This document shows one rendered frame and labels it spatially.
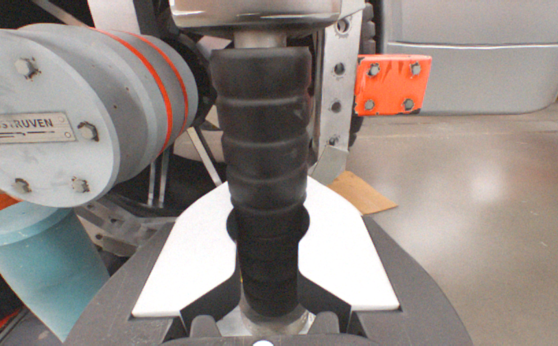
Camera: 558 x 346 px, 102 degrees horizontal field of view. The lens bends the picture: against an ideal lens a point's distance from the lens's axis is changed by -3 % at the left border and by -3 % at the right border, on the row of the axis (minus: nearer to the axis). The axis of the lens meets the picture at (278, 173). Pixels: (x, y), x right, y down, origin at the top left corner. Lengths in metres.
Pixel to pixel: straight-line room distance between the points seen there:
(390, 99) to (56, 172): 0.34
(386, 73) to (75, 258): 0.44
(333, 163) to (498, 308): 1.09
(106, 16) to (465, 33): 0.63
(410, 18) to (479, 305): 1.07
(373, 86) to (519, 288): 1.26
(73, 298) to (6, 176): 0.20
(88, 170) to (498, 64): 0.75
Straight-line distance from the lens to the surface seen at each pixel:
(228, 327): 0.78
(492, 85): 0.75
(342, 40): 0.31
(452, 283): 1.32
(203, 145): 0.45
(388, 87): 0.33
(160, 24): 0.71
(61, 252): 0.38
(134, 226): 0.50
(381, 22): 0.60
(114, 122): 0.20
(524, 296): 1.44
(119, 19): 0.35
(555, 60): 0.84
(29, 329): 0.77
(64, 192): 0.24
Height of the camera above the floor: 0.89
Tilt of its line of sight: 28 degrees down
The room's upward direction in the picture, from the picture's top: 2 degrees counter-clockwise
